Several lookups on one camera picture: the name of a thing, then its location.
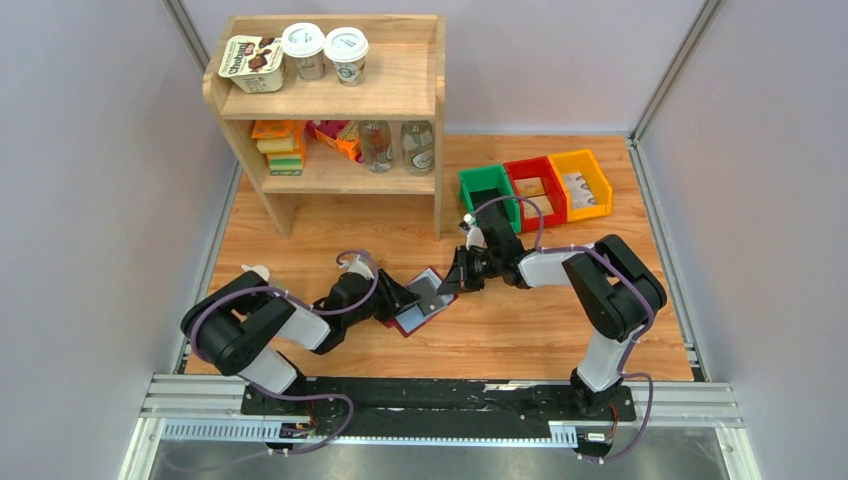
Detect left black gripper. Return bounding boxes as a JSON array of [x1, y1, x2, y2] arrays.
[[343, 268, 423, 329]]

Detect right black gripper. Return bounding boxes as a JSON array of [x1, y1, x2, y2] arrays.
[[439, 244, 503, 295]]

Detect dark credit card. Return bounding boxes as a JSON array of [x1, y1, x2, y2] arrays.
[[407, 277, 446, 316], [469, 188, 508, 217]]

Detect red leather card holder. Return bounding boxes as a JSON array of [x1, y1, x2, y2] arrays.
[[388, 267, 457, 337]]

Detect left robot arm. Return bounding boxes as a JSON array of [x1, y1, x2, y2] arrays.
[[180, 266, 422, 415]]

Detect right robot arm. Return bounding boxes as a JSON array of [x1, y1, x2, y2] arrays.
[[438, 215, 667, 419]]

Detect green plastic bin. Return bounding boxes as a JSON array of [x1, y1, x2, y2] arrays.
[[458, 164, 521, 233]]

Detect cardboard pieces in red bin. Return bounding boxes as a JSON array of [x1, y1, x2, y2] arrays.
[[514, 177, 554, 216]]

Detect red plastic bin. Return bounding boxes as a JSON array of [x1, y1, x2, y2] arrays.
[[504, 156, 567, 232]]

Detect small clear squeeze bottle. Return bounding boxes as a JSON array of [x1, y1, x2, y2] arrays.
[[241, 264, 271, 282]]

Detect white packet in yellow bin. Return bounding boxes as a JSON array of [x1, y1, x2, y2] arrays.
[[562, 172, 597, 210]]

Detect right clear glass bottle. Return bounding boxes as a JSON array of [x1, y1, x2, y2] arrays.
[[400, 120, 435, 176]]

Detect clear glass bottle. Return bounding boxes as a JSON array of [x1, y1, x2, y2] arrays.
[[358, 120, 393, 174], [400, 120, 435, 176]]

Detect yellow plastic bin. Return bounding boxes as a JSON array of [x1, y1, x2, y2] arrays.
[[548, 149, 613, 223]]

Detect left clear glass bottle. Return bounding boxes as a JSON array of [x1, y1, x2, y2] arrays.
[[358, 120, 393, 174]]

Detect orange snack box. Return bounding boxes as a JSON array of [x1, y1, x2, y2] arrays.
[[306, 120, 362, 163]]

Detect wooden two-tier shelf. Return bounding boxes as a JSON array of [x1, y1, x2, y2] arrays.
[[202, 14, 446, 238]]

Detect right white-lidded paper cup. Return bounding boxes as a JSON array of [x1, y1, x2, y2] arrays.
[[324, 27, 369, 87]]

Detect white-lidded paper cup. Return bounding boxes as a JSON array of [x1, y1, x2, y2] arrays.
[[282, 22, 325, 82], [324, 27, 369, 87]]

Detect Chobani yogurt tub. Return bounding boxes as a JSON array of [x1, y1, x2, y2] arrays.
[[217, 35, 285, 94]]

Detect left white-lidded paper cup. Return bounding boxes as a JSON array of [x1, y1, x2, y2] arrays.
[[282, 22, 325, 82]]

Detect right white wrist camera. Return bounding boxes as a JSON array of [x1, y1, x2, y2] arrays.
[[459, 213, 485, 250]]

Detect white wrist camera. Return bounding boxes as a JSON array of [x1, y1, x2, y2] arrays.
[[459, 213, 485, 250], [336, 253, 375, 280]]

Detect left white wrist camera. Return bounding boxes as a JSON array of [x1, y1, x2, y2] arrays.
[[336, 253, 375, 280]]

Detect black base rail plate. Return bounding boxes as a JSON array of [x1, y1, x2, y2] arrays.
[[240, 377, 637, 441]]

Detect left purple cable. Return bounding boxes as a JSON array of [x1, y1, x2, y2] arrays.
[[186, 249, 380, 458]]

